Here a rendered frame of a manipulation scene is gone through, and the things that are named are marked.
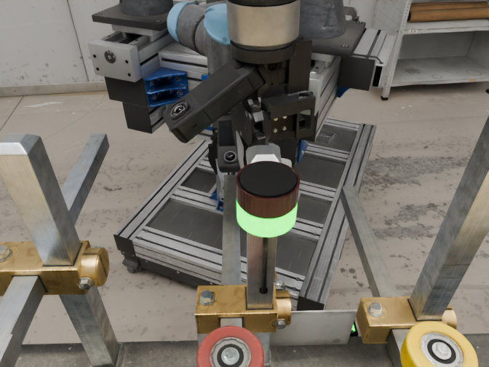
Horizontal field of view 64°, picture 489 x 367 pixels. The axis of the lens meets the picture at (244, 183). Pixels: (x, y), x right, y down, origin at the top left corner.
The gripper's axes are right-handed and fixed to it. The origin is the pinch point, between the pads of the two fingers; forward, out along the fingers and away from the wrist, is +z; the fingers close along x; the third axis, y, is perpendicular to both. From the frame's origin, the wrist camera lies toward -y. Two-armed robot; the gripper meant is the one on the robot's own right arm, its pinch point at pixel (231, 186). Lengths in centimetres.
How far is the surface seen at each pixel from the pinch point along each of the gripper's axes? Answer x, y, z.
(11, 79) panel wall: 166, 217, 73
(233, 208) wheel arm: -0.3, -11.0, -3.8
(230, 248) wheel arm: 0.2, -20.8, -4.0
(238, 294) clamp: -1.0, -30.6, -5.2
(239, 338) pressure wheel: -1.0, -39.4, -8.9
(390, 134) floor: -103, 153, 85
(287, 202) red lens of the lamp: -5.5, -38.1, -29.8
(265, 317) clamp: -4.7, -33.8, -4.3
